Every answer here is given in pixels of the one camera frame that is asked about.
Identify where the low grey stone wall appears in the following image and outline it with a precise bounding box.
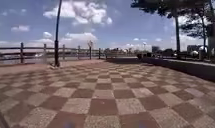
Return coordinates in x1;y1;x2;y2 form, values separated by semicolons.
106;56;215;83

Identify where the sign on short post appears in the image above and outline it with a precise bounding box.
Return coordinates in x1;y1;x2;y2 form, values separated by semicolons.
87;40;94;61

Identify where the red and beige chequered pavement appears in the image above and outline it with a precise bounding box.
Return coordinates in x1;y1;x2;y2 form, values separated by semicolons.
0;59;215;128

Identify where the wooden railing fence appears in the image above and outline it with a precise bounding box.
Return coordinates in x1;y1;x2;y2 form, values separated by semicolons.
0;41;109;65

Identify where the distant building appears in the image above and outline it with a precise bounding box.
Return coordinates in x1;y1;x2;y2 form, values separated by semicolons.
151;45;161;54
186;44;204;55

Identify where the tall dark tree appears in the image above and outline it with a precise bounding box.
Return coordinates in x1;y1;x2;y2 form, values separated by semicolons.
130;0;196;58
180;0;215;60

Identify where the dark lamp post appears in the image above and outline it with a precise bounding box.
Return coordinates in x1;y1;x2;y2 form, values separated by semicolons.
53;0;63;68

